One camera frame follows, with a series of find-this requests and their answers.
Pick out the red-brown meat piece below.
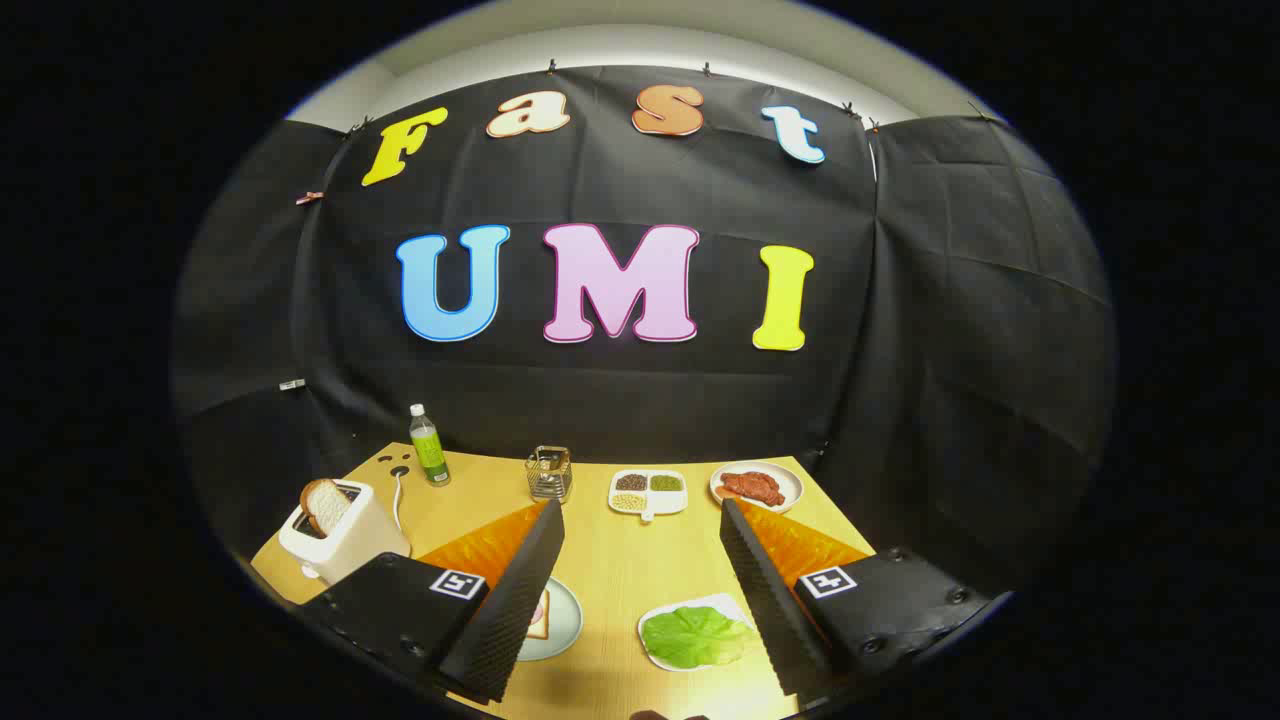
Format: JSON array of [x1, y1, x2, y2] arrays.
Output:
[[720, 471, 787, 507]]

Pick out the green label drink bottle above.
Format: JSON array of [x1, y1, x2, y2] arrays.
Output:
[[408, 403, 452, 488]]

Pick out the toasted bread slice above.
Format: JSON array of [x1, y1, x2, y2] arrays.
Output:
[[300, 478, 353, 536]]

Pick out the white toaster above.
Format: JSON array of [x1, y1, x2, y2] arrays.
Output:
[[278, 478, 412, 586]]

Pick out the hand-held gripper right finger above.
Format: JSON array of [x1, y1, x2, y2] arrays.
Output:
[[718, 497, 993, 701]]

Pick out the black backdrop cloth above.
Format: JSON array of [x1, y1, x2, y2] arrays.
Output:
[[170, 65, 1118, 601]]

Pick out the white divided dish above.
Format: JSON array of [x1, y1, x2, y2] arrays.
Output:
[[608, 468, 689, 523]]

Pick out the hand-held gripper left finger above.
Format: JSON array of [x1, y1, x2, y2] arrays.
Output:
[[298, 498, 567, 705]]

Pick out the metal wire utensil holder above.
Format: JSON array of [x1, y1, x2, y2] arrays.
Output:
[[525, 445, 573, 503]]

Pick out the white round plate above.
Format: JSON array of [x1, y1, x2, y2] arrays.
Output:
[[709, 460, 804, 515]]

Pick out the green lettuce leaf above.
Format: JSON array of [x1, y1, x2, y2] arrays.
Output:
[[641, 605, 758, 670]]

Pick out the pale green round plate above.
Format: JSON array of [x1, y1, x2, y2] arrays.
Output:
[[517, 577, 584, 662]]

